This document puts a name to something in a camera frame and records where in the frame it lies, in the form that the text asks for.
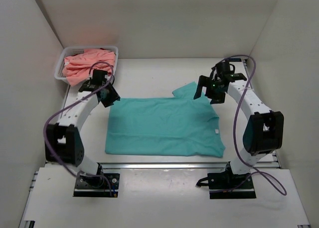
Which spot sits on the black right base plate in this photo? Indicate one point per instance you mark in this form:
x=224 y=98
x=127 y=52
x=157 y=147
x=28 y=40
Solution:
x=226 y=185

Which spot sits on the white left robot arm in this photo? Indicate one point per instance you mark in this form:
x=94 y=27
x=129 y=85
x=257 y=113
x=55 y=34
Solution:
x=63 y=143

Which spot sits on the teal t shirt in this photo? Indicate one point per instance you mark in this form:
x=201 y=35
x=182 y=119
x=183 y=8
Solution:
x=175 y=126

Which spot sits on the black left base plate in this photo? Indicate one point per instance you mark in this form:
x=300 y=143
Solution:
x=92 y=187

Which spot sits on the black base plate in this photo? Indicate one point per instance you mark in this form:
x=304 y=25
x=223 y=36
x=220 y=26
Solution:
x=226 y=185
x=92 y=187

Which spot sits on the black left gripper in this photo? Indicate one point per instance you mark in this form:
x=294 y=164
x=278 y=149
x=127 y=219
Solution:
x=114 y=96

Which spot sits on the white plastic basket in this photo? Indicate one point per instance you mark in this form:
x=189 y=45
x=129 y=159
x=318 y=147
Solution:
x=74 y=50

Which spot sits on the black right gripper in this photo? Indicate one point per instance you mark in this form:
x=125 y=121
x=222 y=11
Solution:
x=215 y=99

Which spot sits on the salmon pink t shirt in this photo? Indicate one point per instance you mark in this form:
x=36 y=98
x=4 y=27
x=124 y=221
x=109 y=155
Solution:
x=77 y=68

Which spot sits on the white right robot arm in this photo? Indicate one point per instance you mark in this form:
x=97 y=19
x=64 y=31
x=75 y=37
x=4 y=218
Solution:
x=264 y=130

